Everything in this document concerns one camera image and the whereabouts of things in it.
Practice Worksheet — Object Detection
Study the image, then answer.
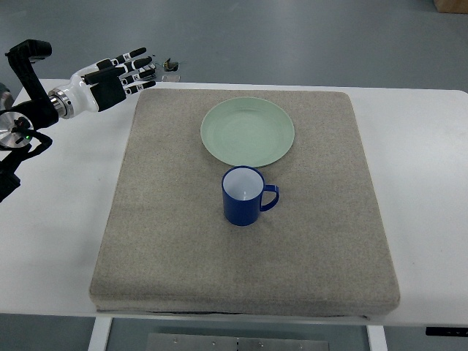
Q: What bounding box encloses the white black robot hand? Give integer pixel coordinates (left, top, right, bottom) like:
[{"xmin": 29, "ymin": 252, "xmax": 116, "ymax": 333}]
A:
[{"xmin": 68, "ymin": 48, "xmax": 156, "ymax": 114}]

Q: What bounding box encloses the blue mug white inside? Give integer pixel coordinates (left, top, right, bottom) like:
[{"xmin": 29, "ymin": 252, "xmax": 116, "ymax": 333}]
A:
[{"xmin": 221, "ymin": 165, "xmax": 280, "ymax": 227}]

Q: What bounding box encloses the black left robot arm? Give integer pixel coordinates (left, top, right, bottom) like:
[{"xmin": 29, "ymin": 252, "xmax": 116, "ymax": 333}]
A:
[{"xmin": 1, "ymin": 39, "xmax": 155, "ymax": 199}]

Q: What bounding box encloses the light green plate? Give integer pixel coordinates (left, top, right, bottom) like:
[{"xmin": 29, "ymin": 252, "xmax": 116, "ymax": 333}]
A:
[{"xmin": 200, "ymin": 97, "xmax": 295, "ymax": 167}]

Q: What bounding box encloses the small white black device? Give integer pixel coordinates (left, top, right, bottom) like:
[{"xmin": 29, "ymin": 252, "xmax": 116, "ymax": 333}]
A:
[{"xmin": 139, "ymin": 63, "xmax": 156, "ymax": 80}]

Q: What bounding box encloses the small clear plastic piece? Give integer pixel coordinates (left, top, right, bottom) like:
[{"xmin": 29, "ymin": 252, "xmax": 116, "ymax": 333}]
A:
[{"xmin": 162, "ymin": 75, "xmax": 181, "ymax": 83}]

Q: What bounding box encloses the small dark debris on floor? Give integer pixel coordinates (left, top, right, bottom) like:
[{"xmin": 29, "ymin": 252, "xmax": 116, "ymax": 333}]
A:
[{"xmin": 163, "ymin": 58, "xmax": 179, "ymax": 72}]

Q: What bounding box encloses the beige fabric mat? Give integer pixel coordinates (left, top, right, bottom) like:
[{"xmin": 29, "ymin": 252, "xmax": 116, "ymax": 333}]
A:
[{"xmin": 89, "ymin": 89, "xmax": 400, "ymax": 317}]

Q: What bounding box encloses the cardboard box corner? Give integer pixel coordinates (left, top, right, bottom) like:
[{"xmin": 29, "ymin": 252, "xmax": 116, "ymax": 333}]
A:
[{"xmin": 434, "ymin": 0, "xmax": 468, "ymax": 14}]

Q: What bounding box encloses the black table control panel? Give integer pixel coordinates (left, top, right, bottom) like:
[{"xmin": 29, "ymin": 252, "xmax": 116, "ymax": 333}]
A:
[{"xmin": 426, "ymin": 327, "xmax": 468, "ymax": 337}]

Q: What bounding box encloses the white table leg frame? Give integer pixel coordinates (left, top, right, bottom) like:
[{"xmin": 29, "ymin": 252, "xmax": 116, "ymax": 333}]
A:
[{"xmin": 88, "ymin": 317, "xmax": 113, "ymax": 351}]

